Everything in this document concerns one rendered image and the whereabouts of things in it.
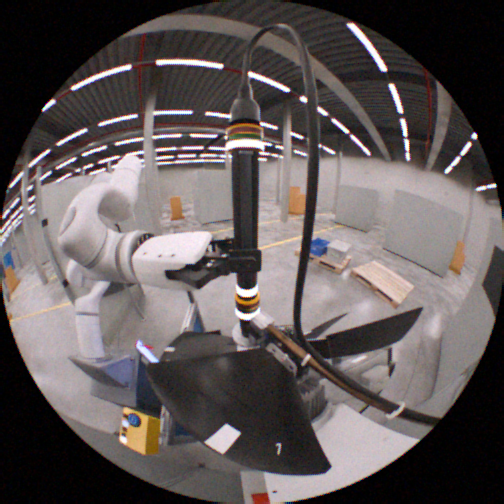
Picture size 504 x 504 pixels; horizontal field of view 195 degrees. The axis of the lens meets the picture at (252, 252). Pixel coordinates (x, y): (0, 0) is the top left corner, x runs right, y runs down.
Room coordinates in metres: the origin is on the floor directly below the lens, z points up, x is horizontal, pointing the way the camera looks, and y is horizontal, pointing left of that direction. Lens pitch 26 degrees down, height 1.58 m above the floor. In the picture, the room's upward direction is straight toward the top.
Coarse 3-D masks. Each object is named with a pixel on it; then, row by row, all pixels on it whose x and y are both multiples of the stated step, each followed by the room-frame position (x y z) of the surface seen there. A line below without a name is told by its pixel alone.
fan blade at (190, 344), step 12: (180, 336) 0.25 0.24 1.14; (192, 336) 0.25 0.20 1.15; (204, 336) 0.25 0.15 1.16; (216, 336) 0.24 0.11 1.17; (228, 336) 0.24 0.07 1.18; (180, 348) 0.19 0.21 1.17; (192, 348) 0.19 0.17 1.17; (204, 348) 0.19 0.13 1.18; (216, 348) 0.20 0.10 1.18; (228, 348) 0.20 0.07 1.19
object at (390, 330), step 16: (384, 320) 0.12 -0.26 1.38; (400, 320) 0.10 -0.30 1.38; (416, 320) 0.09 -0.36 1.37; (336, 336) 0.16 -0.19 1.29; (352, 336) 0.14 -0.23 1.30; (368, 336) 0.13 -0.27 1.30; (384, 336) 0.11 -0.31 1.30; (400, 336) 0.10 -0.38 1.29; (336, 352) 0.14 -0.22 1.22; (352, 352) 0.13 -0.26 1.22
